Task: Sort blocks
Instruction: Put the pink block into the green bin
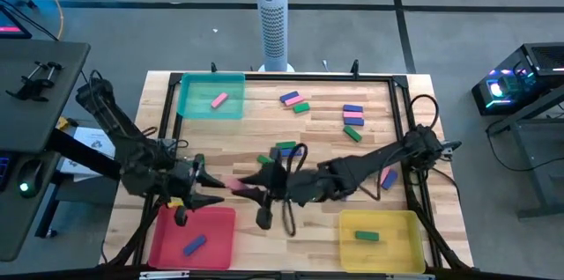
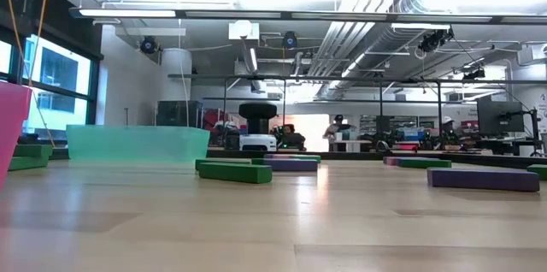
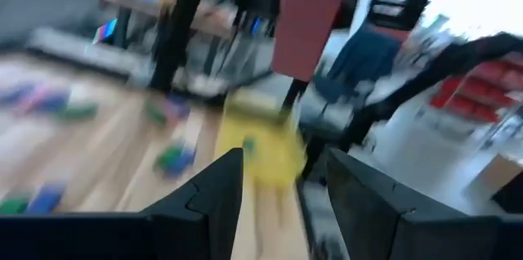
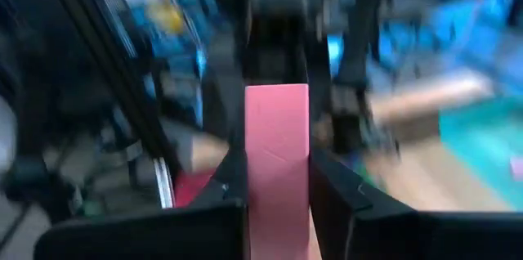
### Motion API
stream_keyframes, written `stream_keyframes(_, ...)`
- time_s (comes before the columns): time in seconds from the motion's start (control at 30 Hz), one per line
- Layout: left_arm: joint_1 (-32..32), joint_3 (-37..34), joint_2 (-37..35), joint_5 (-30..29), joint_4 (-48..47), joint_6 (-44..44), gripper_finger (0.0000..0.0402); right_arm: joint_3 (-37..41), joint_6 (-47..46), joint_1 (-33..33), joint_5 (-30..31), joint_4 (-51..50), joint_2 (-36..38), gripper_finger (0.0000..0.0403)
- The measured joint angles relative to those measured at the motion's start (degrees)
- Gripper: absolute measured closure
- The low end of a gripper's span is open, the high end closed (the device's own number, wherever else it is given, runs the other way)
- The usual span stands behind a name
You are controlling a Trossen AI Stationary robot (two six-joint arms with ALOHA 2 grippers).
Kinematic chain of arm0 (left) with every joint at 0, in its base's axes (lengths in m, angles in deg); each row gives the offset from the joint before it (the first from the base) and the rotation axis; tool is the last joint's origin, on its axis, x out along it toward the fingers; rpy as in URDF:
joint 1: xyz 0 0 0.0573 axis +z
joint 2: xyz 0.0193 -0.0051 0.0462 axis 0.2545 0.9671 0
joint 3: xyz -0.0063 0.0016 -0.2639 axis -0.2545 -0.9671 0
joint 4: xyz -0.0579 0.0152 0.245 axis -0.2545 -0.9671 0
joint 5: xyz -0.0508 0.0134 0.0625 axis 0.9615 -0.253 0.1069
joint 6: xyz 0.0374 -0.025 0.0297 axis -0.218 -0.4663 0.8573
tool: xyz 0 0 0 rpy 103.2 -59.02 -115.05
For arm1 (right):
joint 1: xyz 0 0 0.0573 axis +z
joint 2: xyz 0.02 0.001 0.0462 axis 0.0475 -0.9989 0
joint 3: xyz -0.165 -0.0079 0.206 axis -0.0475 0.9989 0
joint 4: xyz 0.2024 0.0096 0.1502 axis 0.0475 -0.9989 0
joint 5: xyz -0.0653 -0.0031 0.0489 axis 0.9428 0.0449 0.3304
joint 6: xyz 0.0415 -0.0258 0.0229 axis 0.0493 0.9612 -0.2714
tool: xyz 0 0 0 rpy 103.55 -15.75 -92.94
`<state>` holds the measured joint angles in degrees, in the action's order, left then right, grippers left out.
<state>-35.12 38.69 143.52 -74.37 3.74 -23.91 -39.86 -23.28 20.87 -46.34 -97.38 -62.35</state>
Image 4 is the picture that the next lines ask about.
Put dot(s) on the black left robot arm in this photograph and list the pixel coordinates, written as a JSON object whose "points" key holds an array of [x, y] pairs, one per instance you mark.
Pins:
{"points": [[269, 47]]}

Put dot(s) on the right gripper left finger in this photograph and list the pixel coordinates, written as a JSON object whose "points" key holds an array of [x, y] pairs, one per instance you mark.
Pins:
{"points": [[204, 231]]}

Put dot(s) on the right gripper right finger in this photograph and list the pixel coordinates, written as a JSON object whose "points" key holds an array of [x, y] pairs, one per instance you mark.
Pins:
{"points": [[388, 235]]}

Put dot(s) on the red plastic bin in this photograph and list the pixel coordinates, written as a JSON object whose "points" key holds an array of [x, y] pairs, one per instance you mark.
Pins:
{"points": [[192, 188]]}

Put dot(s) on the pink block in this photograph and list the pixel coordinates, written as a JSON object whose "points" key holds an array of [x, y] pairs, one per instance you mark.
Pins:
{"points": [[278, 149], [517, 168]]}

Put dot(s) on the teal plastic bin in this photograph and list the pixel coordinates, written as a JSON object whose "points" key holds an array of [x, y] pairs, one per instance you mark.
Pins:
{"points": [[478, 145]]}

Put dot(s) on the silver metal bracket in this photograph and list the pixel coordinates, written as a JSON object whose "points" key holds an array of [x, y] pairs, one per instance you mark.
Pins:
{"points": [[163, 182]]}

